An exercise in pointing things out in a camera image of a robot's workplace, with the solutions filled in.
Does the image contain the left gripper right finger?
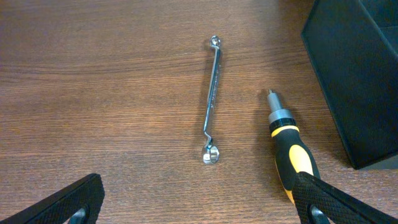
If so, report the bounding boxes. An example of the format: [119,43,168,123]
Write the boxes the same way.
[292,172,397,223]

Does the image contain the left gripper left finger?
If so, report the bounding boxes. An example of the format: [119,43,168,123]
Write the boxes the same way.
[1,173,105,224]

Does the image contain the yellow black screwdriver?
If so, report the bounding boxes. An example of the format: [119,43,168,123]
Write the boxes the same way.
[267,90,320,203]

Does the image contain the black open box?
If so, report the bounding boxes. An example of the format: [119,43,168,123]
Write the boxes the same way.
[302,0,397,170]

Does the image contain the silver double ring wrench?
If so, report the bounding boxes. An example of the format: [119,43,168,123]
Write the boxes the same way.
[202,35,221,165]

